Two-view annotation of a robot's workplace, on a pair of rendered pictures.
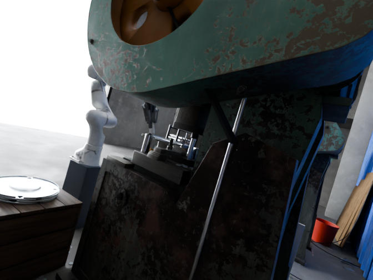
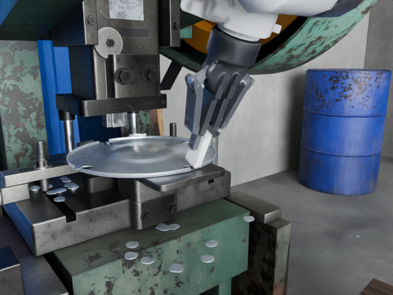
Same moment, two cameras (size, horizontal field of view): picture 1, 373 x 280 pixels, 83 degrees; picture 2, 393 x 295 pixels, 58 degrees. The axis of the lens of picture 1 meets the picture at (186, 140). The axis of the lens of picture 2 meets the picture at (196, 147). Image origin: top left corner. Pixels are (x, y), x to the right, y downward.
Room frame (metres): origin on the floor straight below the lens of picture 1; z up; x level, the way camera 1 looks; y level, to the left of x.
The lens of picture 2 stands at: (1.79, 0.38, 0.97)
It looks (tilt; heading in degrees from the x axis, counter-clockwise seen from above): 14 degrees down; 197
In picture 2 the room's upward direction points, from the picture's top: straight up
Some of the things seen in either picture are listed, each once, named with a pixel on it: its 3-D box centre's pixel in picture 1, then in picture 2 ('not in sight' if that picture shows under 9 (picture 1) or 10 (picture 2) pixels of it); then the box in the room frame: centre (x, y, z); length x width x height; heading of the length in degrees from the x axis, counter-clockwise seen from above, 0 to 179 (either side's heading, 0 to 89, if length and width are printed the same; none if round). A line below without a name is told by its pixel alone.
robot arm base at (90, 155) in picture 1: (87, 152); not in sight; (1.54, 0.66, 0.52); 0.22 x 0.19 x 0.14; 65
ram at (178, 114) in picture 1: (197, 99); (117, 21); (1.12, 0.01, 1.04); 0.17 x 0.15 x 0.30; 55
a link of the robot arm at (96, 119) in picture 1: (95, 127); not in sight; (1.49, 0.64, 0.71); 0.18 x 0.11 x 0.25; 158
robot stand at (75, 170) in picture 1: (80, 193); not in sight; (1.52, 0.62, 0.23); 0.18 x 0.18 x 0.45; 65
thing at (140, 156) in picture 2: (171, 141); (143, 153); (1.16, 0.08, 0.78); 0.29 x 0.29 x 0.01
